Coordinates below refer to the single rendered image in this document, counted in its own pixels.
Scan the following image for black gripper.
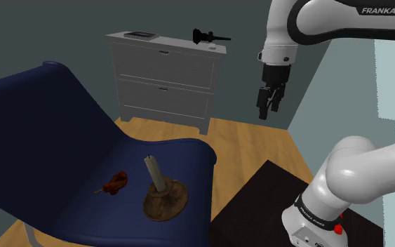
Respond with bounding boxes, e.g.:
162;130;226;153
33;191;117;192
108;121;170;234
256;63;292;121

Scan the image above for dark robot stand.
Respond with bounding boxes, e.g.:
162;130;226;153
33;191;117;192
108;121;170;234
208;159;384;247

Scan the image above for grey chest of drawers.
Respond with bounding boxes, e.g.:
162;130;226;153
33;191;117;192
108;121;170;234
105;28;232;136

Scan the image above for candle in brown holder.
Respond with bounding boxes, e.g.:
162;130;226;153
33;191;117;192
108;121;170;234
142;154;189;222

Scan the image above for reddish brown lumpy object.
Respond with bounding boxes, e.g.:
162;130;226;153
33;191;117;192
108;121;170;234
93;171;129;196

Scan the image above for dark blue armchair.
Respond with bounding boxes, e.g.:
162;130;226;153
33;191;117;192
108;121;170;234
0;60;217;247

